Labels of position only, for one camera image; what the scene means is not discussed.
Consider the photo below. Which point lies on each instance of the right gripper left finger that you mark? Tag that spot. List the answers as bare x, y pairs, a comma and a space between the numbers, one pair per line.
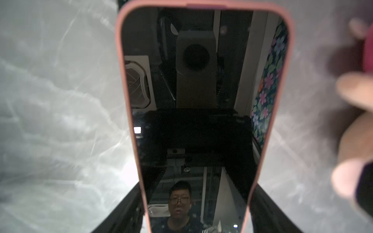
127, 217

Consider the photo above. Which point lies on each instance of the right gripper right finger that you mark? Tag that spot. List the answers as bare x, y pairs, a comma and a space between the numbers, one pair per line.
267, 217

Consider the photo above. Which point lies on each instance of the pink phone case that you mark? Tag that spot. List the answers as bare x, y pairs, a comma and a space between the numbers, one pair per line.
125, 87

